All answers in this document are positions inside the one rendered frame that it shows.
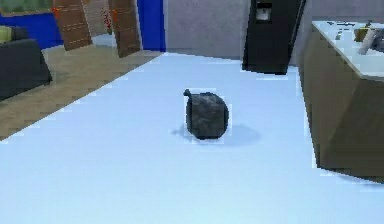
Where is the dark grey sofa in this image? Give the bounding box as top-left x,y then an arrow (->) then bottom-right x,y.
0,25 -> 54,102

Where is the yellow-green cushion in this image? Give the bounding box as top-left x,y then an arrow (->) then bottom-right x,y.
0,25 -> 14,44

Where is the framed green wall picture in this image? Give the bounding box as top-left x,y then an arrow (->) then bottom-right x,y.
0,0 -> 54,17

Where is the brown kitchen counter cabinet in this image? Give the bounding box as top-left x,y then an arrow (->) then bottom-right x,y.
297,20 -> 384,185

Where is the black fridge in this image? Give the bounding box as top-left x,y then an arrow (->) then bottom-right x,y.
241,0 -> 307,76

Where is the yellow-brown small container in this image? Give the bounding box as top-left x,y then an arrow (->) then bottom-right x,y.
353,20 -> 373,43

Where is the dark grey pot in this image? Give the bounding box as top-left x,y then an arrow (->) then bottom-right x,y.
370,28 -> 384,54

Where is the dark grey garbage bag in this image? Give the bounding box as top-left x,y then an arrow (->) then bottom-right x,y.
182,88 -> 230,141

